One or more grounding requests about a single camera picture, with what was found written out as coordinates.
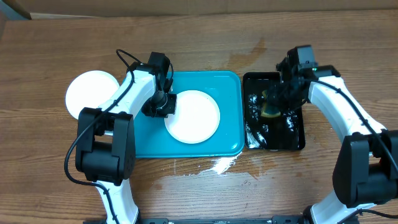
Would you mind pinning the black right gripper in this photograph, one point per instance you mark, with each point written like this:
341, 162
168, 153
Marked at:
275, 102

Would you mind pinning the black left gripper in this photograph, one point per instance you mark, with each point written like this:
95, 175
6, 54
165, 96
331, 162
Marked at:
171, 108

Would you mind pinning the green yellow sponge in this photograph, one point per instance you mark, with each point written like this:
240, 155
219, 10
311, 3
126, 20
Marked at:
268, 111

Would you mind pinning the white plate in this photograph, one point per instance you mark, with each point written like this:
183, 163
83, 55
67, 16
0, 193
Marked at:
90, 89
196, 118

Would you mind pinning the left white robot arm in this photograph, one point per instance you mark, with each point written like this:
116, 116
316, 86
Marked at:
104, 151

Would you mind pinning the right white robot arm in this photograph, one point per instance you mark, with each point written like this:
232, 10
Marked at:
365, 173

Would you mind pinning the teal plastic tray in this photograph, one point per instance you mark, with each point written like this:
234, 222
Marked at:
154, 141

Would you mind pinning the black water tray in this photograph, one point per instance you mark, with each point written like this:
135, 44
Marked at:
283, 133

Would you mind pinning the cardboard backdrop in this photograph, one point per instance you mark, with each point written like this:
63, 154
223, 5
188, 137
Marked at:
118, 8

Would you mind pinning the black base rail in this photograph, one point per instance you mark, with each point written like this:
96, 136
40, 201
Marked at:
284, 219

